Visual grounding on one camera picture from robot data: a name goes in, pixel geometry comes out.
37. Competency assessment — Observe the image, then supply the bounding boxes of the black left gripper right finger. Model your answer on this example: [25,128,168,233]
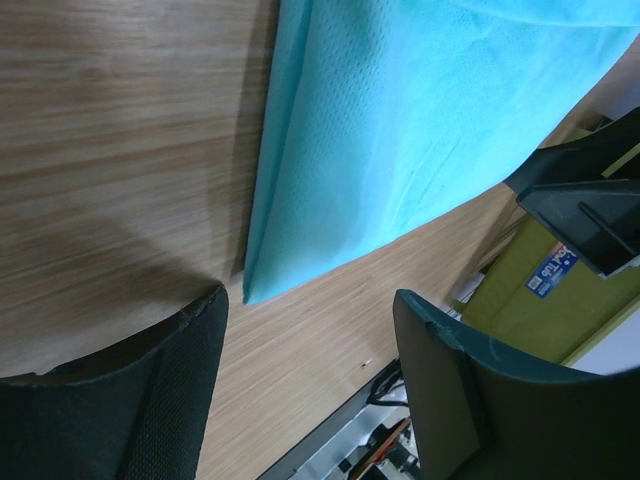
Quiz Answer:
[393,289,639,479]

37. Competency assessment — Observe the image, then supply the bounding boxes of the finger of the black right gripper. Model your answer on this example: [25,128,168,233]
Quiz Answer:
[517,179,639,279]
[505,107,639,193]

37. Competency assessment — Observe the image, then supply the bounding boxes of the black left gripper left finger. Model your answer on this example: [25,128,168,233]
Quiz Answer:
[1,284,229,479]

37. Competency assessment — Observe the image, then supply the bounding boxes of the teal t shirt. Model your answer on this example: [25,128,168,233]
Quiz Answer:
[243,1,639,304]

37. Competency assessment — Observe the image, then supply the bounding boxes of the olive green plastic basket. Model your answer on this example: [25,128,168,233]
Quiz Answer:
[459,120,639,363]

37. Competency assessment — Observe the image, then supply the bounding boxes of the aluminium frame rail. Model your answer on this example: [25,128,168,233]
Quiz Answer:
[290,405,409,480]

